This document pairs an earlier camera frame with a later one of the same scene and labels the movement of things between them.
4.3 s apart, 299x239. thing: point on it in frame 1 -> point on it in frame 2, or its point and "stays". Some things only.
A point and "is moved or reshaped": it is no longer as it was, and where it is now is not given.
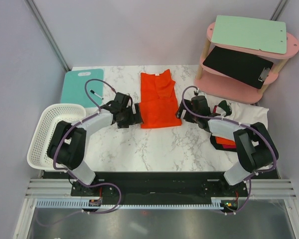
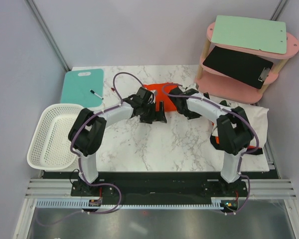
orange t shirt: x=158 y=102 is moved or reshaped
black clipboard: x=252 y=70 stays
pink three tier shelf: x=213 y=82 stays
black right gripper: x=179 y=111 -> x=193 y=115
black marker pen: x=93 y=92 stays
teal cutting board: x=73 y=89 stays
